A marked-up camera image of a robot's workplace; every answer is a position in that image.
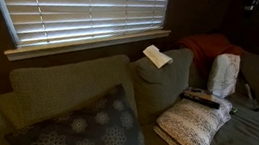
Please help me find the red throw blanket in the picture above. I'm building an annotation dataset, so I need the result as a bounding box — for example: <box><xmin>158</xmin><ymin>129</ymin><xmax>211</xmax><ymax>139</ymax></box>
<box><xmin>172</xmin><ymin>28</ymin><xmax>248</xmax><ymax>85</ymax></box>

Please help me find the white speckled flat pillow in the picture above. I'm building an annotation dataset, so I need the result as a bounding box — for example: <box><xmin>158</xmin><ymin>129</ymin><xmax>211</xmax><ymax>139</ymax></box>
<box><xmin>150</xmin><ymin>87</ymin><xmax>235</xmax><ymax>145</ymax></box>

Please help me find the black strap with white tag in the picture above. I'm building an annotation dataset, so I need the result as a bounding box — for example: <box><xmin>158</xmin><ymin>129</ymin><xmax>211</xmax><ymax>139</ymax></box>
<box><xmin>234</xmin><ymin>71</ymin><xmax>259</xmax><ymax>113</ymax></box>

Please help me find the black remote control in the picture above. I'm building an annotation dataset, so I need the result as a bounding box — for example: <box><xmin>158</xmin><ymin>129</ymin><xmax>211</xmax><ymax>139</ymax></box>
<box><xmin>178</xmin><ymin>90</ymin><xmax>222</xmax><ymax>111</ymax></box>

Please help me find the white window blind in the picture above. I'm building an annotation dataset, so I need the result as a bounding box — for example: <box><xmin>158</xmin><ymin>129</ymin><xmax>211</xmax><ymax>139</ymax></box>
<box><xmin>0</xmin><ymin>0</ymin><xmax>169</xmax><ymax>66</ymax></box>

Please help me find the wooden window sill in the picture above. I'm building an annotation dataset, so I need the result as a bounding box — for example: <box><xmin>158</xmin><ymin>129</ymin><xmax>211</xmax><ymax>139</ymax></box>
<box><xmin>2</xmin><ymin>8</ymin><xmax>172</xmax><ymax>82</ymax></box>

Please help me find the white paper napkin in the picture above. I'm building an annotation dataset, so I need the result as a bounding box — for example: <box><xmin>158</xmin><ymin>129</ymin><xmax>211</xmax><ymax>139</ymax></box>
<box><xmin>140</xmin><ymin>43</ymin><xmax>176</xmax><ymax>71</ymax></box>

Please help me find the grey woven sofa cushion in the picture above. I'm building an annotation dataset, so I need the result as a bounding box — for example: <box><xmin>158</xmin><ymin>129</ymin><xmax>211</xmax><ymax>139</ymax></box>
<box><xmin>1</xmin><ymin>40</ymin><xmax>145</xmax><ymax>145</ymax></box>
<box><xmin>122</xmin><ymin>41</ymin><xmax>196</xmax><ymax>133</ymax></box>

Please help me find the white speckled plump pillow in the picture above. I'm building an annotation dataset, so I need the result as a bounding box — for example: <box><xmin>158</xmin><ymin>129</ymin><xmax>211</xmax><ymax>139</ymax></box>
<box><xmin>205</xmin><ymin>51</ymin><xmax>243</xmax><ymax>101</ymax></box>

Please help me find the dark floral throw pillow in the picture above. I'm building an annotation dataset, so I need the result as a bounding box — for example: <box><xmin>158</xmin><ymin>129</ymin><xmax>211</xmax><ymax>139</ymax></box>
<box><xmin>3</xmin><ymin>68</ymin><xmax>166</xmax><ymax>145</ymax></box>

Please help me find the grey fabric sofa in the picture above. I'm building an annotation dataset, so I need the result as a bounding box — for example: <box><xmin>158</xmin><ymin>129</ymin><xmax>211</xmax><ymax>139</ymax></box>
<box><xmin>0</xmin><ymin>18</ymin><xmax>259</xmax><ymax>145</ymax></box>

